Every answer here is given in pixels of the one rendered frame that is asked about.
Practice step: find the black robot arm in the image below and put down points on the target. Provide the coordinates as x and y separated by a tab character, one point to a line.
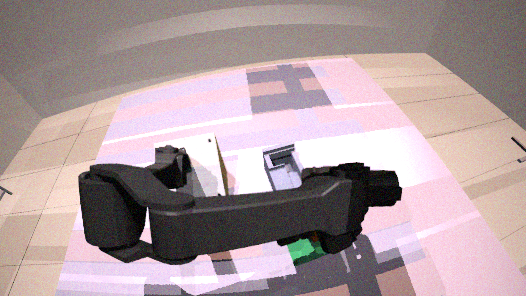
331	201

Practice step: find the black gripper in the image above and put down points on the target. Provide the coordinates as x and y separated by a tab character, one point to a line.
294	239

